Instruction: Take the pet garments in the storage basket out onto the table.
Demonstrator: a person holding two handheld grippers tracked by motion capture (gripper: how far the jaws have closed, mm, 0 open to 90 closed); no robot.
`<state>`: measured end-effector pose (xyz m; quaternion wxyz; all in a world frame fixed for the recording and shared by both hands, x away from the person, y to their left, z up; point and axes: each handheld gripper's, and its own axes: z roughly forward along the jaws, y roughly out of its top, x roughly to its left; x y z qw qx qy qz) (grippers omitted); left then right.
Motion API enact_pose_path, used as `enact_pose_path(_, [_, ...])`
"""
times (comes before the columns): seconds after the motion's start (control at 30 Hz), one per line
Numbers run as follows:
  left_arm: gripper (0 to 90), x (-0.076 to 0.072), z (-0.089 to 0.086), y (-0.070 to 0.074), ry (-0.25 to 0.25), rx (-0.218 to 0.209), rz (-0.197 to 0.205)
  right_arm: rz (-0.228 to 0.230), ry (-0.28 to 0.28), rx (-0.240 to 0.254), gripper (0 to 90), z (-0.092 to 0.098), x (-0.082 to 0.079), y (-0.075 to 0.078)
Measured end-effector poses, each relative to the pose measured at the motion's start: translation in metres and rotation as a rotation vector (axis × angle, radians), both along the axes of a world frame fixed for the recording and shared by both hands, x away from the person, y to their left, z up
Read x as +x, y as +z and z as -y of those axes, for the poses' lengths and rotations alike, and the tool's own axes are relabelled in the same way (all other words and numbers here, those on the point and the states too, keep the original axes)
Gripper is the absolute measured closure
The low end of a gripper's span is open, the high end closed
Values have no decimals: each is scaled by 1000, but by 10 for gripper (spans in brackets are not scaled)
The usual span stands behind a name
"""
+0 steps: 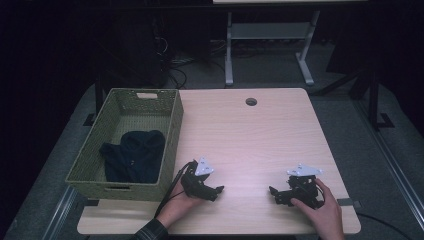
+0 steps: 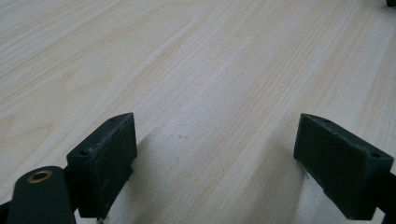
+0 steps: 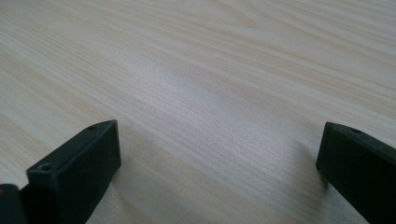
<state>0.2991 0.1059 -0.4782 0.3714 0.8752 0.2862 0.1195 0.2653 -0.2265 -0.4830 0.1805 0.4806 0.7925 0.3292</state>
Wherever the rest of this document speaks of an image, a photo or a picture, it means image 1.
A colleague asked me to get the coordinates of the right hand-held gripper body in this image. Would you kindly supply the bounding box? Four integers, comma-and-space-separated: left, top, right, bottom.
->
285, 162, 325, 210

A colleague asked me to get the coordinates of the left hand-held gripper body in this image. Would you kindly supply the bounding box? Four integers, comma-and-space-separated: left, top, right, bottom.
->
180, 157, 216, 200

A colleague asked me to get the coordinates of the dark blue cloth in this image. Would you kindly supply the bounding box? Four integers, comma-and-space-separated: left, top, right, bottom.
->
99, 129, 167, 184

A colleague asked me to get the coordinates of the green woven basket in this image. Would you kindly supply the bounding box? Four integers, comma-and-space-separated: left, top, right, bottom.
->
65, 87, 185, 203

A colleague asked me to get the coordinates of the person's left hand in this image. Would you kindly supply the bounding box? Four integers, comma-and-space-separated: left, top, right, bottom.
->
155, 179, 205, 230

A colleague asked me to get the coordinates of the person's right hand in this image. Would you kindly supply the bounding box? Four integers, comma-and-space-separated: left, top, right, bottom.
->
290, 177, 345, 234

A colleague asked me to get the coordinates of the black metal stand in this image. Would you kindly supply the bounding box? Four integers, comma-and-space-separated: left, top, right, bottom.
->
348, 63, 396, 132

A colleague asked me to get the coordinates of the grey metal stand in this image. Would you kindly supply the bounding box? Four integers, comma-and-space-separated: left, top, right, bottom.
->
224, 9, 322, 88

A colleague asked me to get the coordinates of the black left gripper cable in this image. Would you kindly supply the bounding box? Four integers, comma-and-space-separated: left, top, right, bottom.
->
153, 160, 198, 218

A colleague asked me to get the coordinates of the grey table bracket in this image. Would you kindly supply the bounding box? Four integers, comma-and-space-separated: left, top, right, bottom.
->
336, 197, 362, 208

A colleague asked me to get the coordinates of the black floor cable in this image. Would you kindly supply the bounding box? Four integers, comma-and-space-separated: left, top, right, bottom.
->
357, 212, 415, 240

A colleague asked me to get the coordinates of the tangle of floor cables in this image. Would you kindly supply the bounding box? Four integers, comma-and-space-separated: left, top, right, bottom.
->
161, 36, 228, 90

